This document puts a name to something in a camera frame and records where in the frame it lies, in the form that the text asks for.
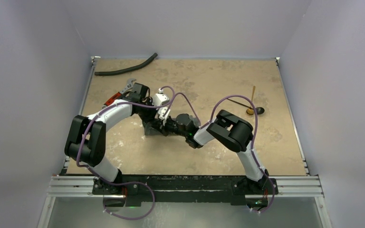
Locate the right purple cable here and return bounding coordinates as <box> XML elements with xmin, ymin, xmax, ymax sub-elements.
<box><xmin>166</xmin><ymin>92</ymin><xmax>276</xmax><ymax>215</ymax></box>

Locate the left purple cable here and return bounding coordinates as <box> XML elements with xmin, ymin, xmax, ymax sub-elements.
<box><xmin>75</xmin><ymin>85</ymin><xmax>175</xmax><ymax>220</ymax></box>

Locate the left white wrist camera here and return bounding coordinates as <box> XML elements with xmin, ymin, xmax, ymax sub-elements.
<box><xmin>152</xmin><ymin>93</ymin><xmax>170</xmax><ymax>106</ymax></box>

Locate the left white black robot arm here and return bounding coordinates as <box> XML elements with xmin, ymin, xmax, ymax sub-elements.
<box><xmin>64</xmin><ymin>83</ymin><xmax>160</xmax><ymax>194</ymax></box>

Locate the black corrugated hose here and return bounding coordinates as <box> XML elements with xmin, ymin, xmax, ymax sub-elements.
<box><xmin>95</xmin><ymin>53</ymin><xmax>158</xmax><ymax>77</ymax></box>

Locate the aluminium frame rail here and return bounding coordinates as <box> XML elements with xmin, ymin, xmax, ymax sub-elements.
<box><xmin>46</xmin><ymin>175</ymin><xmax>324</xmax><ymax>198</ymax></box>

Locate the red handled screwdriver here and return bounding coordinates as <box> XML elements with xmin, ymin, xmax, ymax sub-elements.
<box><xmin>102</xmin><ymin>78</ymin><xmax>136</xmax><ymax>109</ymax></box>

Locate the grey cloth napkin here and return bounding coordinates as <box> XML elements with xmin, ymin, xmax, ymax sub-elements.
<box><xmin>143</xmin><ymin>114</ymin><xmax>202</xmax><ymax>137</ymax></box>

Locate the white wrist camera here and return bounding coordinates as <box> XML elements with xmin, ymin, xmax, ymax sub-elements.
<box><xmin>152</xmin><ymin>93</ymin><xmax>170</xmax><ymax>106</ymax></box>
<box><xmin>157</xmin><ymin>106</ymin><xmax>170</xmax><ymax>120</ymax></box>

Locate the purple cable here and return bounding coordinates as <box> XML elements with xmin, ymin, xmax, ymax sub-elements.
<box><xmin>75</xmin><ymin>85</ymin><xmax>175</xmax><ymax>220</ymax></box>
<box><xmin>166</xmin><ymin>92</ymin><xmax>276</xmax><ymax>215</ymax></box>

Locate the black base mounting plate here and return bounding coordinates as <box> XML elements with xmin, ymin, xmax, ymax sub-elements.
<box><xmin>92</xmin><ymin>174</ymin><xmax>279</xmax><ymax>208</ymax></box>

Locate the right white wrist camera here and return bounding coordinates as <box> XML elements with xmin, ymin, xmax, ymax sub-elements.
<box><xmin>157</xmin><ymin>106</ymin><xmax>170</xmax><ymax>120</ymax></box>

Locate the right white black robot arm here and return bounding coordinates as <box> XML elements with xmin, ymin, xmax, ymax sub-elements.
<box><xmin>152</xmin><ymin>110</ymin><xmax>277</xmax><ymax>194</ymax></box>

